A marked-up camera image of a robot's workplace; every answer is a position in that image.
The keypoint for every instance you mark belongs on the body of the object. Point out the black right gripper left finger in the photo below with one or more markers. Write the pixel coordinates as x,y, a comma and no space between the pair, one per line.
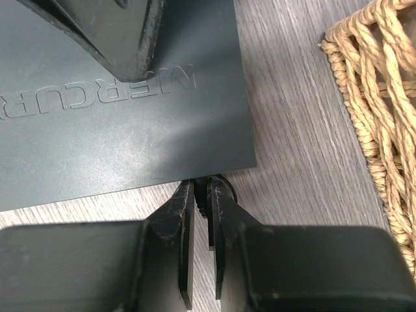
137,265

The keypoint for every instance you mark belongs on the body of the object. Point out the wicker basket with liner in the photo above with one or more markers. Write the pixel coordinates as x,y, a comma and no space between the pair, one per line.
372,57

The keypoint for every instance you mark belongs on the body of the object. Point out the dark grey network switch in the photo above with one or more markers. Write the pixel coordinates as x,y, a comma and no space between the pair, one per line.
69,129

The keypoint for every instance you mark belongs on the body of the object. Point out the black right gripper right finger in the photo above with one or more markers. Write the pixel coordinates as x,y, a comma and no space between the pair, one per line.
303,268

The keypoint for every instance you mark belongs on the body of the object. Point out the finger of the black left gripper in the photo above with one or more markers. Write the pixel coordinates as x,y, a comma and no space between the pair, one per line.
120,35

